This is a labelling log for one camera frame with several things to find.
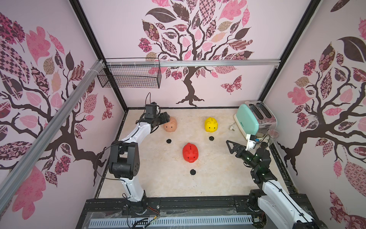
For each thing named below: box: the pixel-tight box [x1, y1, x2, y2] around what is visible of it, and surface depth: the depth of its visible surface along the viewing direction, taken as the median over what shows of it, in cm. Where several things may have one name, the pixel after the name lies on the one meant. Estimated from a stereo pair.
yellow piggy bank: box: [204, 116, 219, 133], surface depth 102 cm
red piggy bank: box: [182, 142, 199, 163], surface depth 87 cm
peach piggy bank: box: [163, 116, 178, 133], surface depth 100 cm
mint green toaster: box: [233, 100, 278, 139], surface depth 96 cm
